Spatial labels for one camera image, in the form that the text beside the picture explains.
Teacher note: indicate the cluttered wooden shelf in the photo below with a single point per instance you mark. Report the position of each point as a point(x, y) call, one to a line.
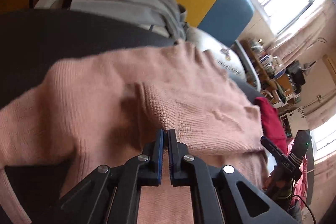
point(265, 74)

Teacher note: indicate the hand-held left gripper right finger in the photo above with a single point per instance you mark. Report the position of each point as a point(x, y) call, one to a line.
point(172, 158)

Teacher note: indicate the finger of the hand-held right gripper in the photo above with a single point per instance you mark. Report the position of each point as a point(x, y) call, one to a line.
point(271, 148)

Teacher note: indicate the pink knitted sweater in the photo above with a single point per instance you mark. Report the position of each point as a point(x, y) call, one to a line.
point(105, 98)

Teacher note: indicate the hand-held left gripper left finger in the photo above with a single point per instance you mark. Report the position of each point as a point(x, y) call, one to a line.
point(159, 158)

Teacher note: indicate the person's right hand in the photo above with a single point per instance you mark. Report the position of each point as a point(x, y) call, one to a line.
point(274, 183)

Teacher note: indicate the white low cabinet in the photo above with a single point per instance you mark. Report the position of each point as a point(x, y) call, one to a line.
point(295, 120)

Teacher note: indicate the pink patterned curtain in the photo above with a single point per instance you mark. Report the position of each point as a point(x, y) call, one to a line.
point(307, 35)

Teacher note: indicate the grey garment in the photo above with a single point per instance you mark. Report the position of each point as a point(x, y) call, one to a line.
point(118, 1)

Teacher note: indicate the small side window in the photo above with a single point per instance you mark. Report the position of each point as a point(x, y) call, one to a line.
point(324, 140)

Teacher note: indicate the white printed pillow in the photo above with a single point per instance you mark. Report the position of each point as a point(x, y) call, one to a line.
point(210, 48)

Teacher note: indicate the dark red cloth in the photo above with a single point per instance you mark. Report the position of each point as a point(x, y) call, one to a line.
point(271, 121)

